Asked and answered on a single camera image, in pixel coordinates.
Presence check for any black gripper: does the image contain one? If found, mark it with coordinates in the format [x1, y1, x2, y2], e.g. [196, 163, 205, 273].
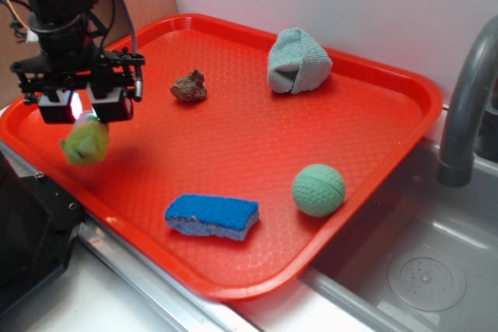
[11, 12, 145, 124]

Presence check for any green plush animal toy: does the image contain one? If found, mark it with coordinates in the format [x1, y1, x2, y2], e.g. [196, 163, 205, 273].
[59, 112, 110, 166]

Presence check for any brown rock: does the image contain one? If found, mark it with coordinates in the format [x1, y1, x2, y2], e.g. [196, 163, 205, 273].
[170, 69, 208, 103]

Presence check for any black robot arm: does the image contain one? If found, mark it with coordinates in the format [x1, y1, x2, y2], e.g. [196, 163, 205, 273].
[10, 0, 145, 124]

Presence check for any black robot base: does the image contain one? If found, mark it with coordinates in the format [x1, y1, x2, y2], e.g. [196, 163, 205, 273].
[1, 156, 83, 316]

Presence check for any red plastic tray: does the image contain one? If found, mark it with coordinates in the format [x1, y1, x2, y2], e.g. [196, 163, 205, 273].
[1, 15, 443, 301]

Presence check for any blue sponge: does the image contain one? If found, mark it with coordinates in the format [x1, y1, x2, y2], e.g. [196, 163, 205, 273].
[164, 194, 260, 241]

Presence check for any light blue folded cloth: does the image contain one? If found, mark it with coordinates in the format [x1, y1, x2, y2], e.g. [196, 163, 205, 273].
[268, 28, 333, 95]

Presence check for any green dimpled ball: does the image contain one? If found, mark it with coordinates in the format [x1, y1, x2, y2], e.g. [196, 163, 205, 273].
[292, 164, 345, 218]

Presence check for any grey sink basin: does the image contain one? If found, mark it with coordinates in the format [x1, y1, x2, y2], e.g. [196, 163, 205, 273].
[301, 141, 498, 332]

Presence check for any grey faucet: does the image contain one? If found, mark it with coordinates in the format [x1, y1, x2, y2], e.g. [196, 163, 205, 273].
[437, 17, 497, 187]

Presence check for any grey braided cable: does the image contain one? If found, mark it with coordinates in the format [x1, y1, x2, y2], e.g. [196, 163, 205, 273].
[91, 0, 144, 103]

